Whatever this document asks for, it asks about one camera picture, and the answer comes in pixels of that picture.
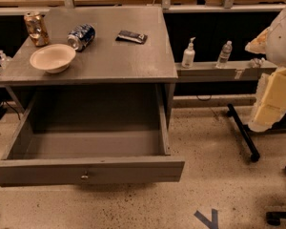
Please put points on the yellow foam padded gripper finger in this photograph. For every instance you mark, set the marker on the yellow foam padded gripper finger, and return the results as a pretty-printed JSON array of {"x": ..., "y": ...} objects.
[{"x": 270, "y": 105}]

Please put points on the grey top drawer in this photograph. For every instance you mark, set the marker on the grey top drawer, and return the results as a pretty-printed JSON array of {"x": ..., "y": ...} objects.
[{"x": 98, "y": 134}]

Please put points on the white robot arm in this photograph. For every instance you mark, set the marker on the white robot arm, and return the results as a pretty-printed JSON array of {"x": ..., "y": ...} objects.
[{"x": 272, "y": 41}]

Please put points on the grey drawer cabinet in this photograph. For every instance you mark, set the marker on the grey drawer cabinet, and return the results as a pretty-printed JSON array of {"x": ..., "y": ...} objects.
[{"x": 105, "y": 61}]

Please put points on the crumpled plastic wrapper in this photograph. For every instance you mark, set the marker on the crumpled plastic wrapper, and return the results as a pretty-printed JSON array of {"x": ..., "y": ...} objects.
[{"x": 256, "y": 62}]

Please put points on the black chair base leg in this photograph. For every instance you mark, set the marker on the black chair base leg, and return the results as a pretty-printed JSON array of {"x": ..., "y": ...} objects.
[{"x": 255, "y": 156}]

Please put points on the white pump lotion bottle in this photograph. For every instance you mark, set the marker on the white pump lotion bottle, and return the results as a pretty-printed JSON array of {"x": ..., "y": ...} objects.
[{"x": 188, "y": 55}]

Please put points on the black caster base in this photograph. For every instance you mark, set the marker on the black caster base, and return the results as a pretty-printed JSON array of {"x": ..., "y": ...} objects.
[{"x": 274, "y": 218}]

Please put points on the blue tape floor marker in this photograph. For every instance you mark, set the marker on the blue tape floor marker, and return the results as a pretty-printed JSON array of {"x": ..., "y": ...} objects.
[{"x": 211, "y": 223}]

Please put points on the black snack bar wrapper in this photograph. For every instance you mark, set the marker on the black snack bar wrapper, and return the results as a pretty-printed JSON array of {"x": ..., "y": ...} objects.
[{"x": 138, "y": 38}]

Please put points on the blue soda can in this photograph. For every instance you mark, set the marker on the blue soda can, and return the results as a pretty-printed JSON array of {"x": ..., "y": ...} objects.
[{"x": 81, "y": 36}]

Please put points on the white bowl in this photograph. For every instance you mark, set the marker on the white bowl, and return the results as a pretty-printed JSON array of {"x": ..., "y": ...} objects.
[{"x": 54, "y": 58}]

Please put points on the orange soda can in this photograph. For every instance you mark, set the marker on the orange soda can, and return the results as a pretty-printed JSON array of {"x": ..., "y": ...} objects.
[{"x": 36, "y": 28}]

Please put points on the clear sanitizer pump bottle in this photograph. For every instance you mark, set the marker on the clear sanitizer pump bottle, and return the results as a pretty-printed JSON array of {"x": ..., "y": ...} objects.
[{"x": 4, "y": 60}]

